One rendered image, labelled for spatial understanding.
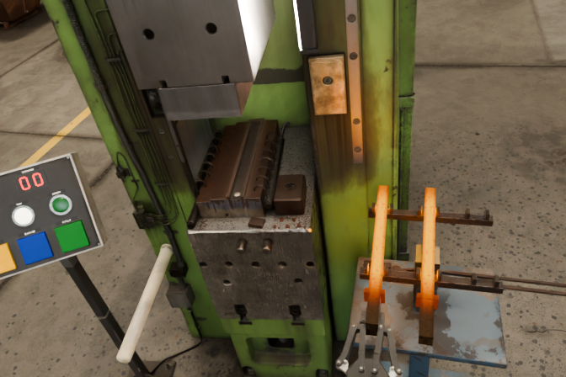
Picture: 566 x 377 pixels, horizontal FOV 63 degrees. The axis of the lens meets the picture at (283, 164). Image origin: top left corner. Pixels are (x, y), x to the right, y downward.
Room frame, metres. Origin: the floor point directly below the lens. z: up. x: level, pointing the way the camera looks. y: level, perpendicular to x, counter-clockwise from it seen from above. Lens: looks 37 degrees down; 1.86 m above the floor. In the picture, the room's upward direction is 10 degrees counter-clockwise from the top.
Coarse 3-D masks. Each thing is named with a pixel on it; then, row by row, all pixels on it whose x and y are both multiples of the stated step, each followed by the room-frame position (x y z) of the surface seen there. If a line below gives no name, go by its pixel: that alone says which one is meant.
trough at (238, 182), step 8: (256, 128) 1.40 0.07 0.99; (248, 136) 1.35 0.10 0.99; (256, 136) 1.34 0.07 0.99; (248, 144) 1.30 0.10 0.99; (248, 152) 1.25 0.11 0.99; (240, 160) 1.20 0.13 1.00; (248, 160) 1.21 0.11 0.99; (240, 168) 1.17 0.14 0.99; (240, 176) 1.13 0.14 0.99; (232, 184) 1.08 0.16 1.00; (240, 184) 1.09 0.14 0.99; (232, 192) 1.06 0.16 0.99; (240, 192) 1.06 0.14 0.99
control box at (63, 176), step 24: (24, 168) 1.06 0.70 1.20; (48, 168) 1.07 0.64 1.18; (72, 168) 1.07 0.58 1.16; (0, 192) 1.03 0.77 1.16; (24, 192) 1.03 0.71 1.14; (48, 192) 1.03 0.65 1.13; (72, 192) 1.04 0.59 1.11; (0, 216) 0.99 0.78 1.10; (48, 216) 1.00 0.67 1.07; (72, 216) 1.00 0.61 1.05; (96, 216) 1.03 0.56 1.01; (0, 240) 0.95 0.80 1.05; (96, 240) 0.97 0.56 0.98; (24, 264) 0.92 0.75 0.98
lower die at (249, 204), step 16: (224, 128) 1.44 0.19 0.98; (240, 128) 1.41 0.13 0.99; (272, 128) 1.37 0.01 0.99; (224, 144) 1.34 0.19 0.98; (240, 144) 1.31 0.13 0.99; (256, 144) 1.27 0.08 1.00; (272, 144) 1.28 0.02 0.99; (224, 160) 1.23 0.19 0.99; (256, 160) 1.20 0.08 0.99; (272, 160) 1.24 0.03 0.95; (224, 176) 1.14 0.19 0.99; (256, 176) 1.11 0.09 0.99; (208, 192) 1.09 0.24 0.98; (224, 192) 1.07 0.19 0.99; (256, 192) 1.04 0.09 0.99; (208, 208) 1.05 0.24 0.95; (224, 208) 1.04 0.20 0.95; (240, 208) 1.03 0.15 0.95; (256, 208) 1.01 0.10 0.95
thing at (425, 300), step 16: (432, 192) 0.91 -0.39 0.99; (432, 208) 0.85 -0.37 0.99; (432, 224) 0.79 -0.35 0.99; (432, 240) 0.74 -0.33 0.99; (432, 256) 0.69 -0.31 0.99; (432, 272) 0.65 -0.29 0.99; (432, 288) 0.61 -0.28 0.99; (416, 304) 0.59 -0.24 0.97; (432, 304) 0.57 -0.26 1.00; (432, 320) 0.53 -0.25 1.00; (432, 336) 0.49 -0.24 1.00
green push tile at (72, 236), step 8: (72, 224) 0.98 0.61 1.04; (80, 224) 0.98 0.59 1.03; (56, 232) 0.97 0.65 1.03; (64, 232) 0.97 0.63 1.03; (72, 232) 0.97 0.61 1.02; (80, 232) 0.97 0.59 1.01; (64, 240) 0.96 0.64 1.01; (72, 240) 0.96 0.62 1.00; (80, 240) 0.96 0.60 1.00; (88, 240) 0.97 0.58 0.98; (64, 248) 0.94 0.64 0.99; (72, 248) 0.94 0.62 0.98
